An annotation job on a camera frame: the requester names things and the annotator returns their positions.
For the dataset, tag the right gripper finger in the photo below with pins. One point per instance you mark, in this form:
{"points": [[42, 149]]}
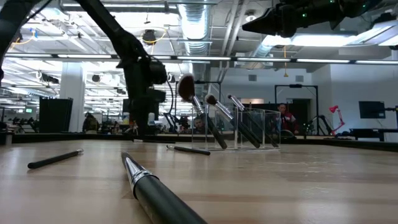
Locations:
{"points": [[267, 23], [288, 32]]}

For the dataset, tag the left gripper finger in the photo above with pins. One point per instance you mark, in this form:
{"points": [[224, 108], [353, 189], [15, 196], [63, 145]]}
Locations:
{"points": [[140, 121]]}

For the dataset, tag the thin black makeup brush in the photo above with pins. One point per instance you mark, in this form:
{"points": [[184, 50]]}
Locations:
{"points": [[158, 142], [192, 151]]}

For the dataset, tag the large fluffy powder brush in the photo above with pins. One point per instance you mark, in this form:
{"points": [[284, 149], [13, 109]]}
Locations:
{"points": [[186, 87]]}

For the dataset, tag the thick black silver-ferrule brush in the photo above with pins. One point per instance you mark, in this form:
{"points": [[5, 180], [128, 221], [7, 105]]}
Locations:
{"points": [[161, 202]]}

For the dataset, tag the slim black silver-ferrule brush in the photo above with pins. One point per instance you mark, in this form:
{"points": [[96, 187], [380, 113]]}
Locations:
{"points": [[236, 102]]}

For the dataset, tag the medium round-head makeup brush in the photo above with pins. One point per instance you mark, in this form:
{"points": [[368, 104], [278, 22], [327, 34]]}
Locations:
{"points": [[224, 110]]}

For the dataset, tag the long thin black pencil brush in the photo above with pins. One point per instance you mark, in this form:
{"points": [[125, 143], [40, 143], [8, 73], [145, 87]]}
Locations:
{"points": [[53, 160]]}

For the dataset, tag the clear acrylic brush organizer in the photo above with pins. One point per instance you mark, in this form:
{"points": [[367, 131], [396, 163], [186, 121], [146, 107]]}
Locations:
{"points": [[264, 130]]}

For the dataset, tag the black background robot arm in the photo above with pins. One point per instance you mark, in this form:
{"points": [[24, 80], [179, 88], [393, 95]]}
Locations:
{"points": [[183, 122]]}

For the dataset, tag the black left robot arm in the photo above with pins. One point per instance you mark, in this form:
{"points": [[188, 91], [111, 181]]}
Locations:
{"points": [[109, 23]]}

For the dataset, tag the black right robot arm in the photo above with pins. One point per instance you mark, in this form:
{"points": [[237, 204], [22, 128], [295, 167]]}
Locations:
{"points": [[351, 6]]}

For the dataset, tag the white bottle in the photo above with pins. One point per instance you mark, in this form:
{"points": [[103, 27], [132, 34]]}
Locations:
{"points": [[151, 119]]}

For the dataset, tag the black display panel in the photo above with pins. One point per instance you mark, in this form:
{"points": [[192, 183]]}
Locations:
{"points": [[155, 112]]}

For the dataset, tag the round ceiling fixture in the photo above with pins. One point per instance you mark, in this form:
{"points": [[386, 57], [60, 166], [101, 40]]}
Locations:
{"points": [[250, 16]]}

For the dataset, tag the person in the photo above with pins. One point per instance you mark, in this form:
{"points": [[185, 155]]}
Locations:
{"points": [[286, 119], [199, 124], [90, 123]]}

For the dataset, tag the long LED strip light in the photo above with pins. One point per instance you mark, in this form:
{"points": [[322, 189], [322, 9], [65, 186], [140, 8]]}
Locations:
{"points": [[202, 58]]}

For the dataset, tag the white building column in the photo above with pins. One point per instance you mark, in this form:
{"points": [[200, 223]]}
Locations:
{"points": [[73, 102]]}

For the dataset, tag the black partition panel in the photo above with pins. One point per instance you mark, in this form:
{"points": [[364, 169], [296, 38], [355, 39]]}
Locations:
{"points": [[56, 115]]}

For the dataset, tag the pink desk lamp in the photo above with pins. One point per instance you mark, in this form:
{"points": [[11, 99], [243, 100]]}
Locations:
{"points": [[334, 109]]}

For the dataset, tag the black desk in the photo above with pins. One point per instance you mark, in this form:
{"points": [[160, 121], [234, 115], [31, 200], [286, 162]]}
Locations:
{"points": [[370, 131]]}

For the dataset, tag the small grey cylinder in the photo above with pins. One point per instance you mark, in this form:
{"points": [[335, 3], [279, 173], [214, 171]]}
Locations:
{"points": [[8, 138]]}

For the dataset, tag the grey square wall vent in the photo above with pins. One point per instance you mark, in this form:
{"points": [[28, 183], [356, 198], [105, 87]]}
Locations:
{"points": [[299, 78], [252, 78]]}

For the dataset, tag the black aluminium rig frame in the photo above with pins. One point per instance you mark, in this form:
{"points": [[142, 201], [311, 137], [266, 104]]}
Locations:
{"points": [[62, 137]]}

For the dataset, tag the black wall monitor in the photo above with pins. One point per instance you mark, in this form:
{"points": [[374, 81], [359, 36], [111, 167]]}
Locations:
{"points": [[372, 109]]}

